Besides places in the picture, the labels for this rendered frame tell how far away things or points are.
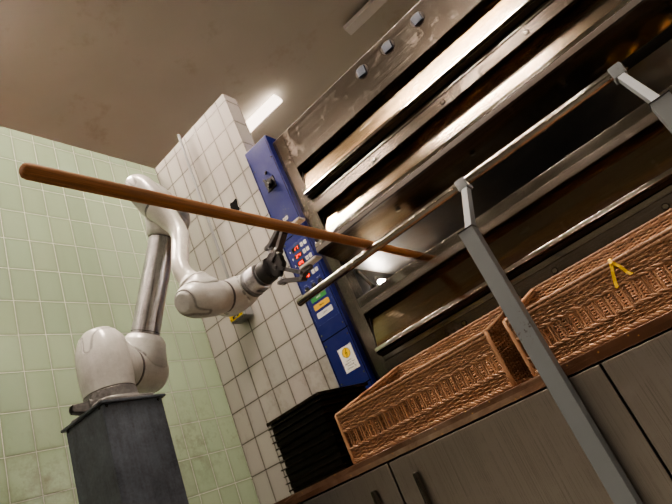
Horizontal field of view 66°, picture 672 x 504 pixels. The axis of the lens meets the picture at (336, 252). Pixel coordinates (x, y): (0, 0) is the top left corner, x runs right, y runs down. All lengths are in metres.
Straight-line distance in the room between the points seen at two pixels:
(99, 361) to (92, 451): 0.26
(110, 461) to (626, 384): 1.29
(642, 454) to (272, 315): 1.66
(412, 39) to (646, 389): 1.61
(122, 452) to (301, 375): 0.97
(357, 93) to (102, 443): 1.66
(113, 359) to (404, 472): 0.93
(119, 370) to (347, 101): 1.45
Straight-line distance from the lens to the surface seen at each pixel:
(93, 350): 1.78
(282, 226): 1.38
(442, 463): 1.42
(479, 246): 1.29
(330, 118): 2.43
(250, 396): 2.58
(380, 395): 1.53
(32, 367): 2.29
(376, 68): 2.37
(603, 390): 1.28
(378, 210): 2.01
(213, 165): 2.92
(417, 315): 2.01
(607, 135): 1.91
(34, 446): 2.19
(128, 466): 1.63
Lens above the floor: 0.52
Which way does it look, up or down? 23 degrees up
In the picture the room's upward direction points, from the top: 24 degrees counter-clockwise
